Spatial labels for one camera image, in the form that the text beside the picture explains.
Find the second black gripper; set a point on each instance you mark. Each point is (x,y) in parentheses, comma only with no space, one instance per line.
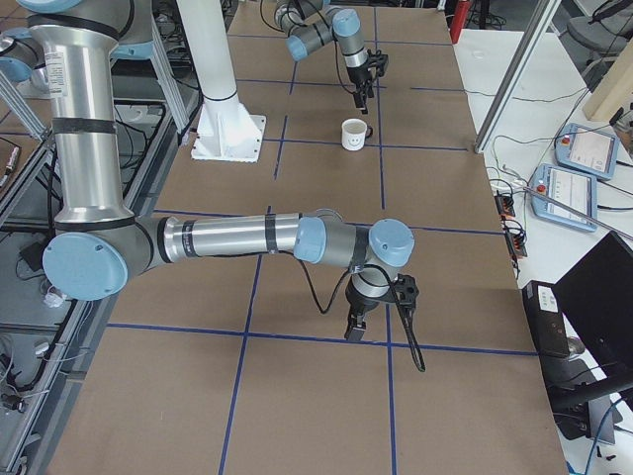
(359,300)

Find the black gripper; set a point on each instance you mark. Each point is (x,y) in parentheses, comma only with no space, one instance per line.
(359,77)

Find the white smiley face mug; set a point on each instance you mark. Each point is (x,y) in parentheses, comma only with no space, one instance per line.
(354,133)

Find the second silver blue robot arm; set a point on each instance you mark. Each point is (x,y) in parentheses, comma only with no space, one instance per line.
(101,243)

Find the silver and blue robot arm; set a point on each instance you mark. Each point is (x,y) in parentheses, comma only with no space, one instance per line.
(312,25)

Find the red cylinder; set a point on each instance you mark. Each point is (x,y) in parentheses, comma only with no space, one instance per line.
(459,20)

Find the brown paper table cover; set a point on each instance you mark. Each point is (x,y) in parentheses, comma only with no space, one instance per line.
(239,366)

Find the black computer box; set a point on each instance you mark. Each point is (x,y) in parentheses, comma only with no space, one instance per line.
(546,322)

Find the near teach pendant tablet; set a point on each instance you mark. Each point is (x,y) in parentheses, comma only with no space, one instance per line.
(565,197)

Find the teach pendant tablet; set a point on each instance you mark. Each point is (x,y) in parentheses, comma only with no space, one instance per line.
(587,150)
(565,197)

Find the black monitor on stand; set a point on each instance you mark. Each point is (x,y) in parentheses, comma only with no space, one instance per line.
(595,296)

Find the far teach pendant tablet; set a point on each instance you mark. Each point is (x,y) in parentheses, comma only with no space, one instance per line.
(587,150)

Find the wooden beam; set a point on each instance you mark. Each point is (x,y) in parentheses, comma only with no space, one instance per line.
(613,90)

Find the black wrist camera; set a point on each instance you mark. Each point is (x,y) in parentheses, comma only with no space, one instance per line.
(406,291)
(378,63)

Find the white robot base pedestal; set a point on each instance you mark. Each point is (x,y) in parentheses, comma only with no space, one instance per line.
(226,130)

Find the aluminium frame post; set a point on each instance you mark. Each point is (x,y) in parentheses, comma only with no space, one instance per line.
(536,28)

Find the aluminium frame rail structure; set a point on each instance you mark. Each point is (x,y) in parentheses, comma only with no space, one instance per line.
(48,340)

